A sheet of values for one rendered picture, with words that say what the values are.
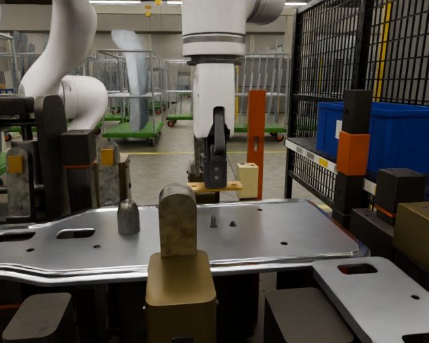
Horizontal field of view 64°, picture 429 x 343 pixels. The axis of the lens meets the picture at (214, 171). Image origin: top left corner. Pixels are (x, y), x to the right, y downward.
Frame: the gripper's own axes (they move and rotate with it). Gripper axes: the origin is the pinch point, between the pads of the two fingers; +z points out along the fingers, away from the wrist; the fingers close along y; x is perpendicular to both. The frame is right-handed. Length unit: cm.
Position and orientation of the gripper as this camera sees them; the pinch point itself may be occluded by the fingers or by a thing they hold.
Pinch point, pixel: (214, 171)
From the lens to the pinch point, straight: 50.8
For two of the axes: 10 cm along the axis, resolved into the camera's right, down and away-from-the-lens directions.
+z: 0.0, 9.7, 2.5
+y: 1.2, 2.5, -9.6
